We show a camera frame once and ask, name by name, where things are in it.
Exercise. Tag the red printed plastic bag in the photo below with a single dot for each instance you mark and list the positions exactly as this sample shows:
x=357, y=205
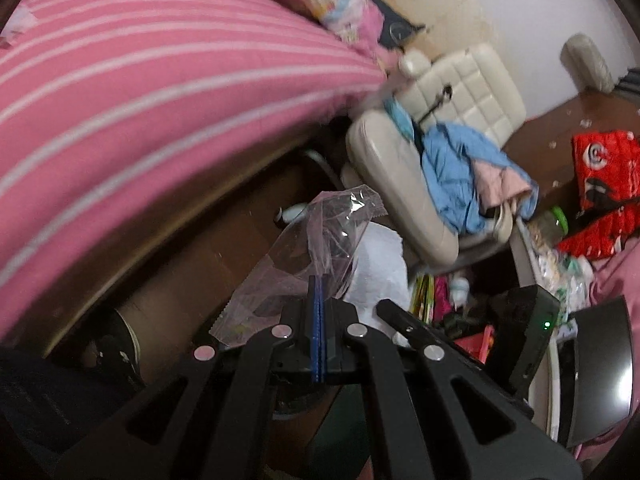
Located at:
x=600, y=237
x=605, y=165

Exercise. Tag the pink cloth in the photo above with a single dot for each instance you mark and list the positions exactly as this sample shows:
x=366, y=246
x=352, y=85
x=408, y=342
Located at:
x=617, y=275

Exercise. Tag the green plastic item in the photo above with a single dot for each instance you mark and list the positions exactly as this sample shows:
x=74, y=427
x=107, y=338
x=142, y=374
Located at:
x=560, y=220

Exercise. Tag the red toy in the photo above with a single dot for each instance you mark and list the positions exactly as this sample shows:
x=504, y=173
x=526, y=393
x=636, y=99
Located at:
x=475, y=345

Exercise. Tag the white tissue paper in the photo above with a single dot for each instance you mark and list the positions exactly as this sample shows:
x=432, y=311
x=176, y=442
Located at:
x=380, y=270

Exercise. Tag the clear pinkish plastic wrapper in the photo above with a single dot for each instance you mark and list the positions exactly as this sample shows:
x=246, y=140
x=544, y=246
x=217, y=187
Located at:
x=300, y=245

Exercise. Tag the black glossy panel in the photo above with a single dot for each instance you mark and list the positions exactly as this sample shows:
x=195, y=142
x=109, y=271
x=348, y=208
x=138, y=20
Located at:
x=600, y=370

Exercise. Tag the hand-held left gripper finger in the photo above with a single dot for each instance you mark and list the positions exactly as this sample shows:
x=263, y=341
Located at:
x=323, y=332
x=314, y=332

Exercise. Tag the colourful books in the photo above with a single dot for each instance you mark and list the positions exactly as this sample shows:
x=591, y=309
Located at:
x=424, y=295

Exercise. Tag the grey white cushion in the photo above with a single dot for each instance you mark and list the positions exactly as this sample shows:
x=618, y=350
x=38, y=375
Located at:
x=587, y=62

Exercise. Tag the dark blue cloth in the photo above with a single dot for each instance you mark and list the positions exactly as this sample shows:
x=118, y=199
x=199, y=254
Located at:
x=395, y=25

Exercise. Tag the pink clothing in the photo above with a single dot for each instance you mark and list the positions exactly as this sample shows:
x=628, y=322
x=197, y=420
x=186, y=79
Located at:
x=497, y=180

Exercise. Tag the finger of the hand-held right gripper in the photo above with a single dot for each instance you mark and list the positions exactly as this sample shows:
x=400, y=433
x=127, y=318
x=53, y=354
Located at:
x=400, y=317

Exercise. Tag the teal cloth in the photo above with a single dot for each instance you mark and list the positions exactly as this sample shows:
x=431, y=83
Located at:
x=400, y=115

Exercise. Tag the blue clothing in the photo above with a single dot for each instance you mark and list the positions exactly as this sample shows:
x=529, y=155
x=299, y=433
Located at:
x=450, y=175

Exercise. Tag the white padded chair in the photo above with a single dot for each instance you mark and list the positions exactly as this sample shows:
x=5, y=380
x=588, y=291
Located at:
x=475, y=95

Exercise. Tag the bed with pink striped sheet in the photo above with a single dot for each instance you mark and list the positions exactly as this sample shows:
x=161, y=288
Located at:
x=150, y=85

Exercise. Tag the white green printed pack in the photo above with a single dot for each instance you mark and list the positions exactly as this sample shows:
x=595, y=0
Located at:
x=565, y=280

